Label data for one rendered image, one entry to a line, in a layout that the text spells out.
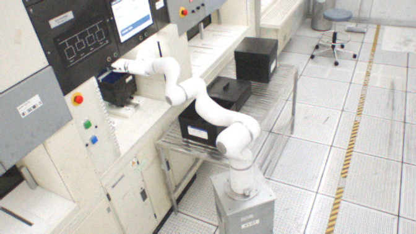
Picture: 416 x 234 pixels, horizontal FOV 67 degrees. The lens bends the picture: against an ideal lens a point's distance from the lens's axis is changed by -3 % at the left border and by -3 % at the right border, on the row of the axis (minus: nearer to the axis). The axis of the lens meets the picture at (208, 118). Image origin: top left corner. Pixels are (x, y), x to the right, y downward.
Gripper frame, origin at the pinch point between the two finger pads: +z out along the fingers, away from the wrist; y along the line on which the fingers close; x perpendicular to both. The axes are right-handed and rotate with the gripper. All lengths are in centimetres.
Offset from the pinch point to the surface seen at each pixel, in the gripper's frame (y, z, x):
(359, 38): 361, -128, -121
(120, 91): -5.7, -7.6, -17.1
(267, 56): 77, -80, -22
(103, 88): -10.6, 1.4, -13.4
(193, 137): -5, -59, -41
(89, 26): -35, -34, 41
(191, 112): 10, -50, -35
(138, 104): 1.4, -13.2, -30.9
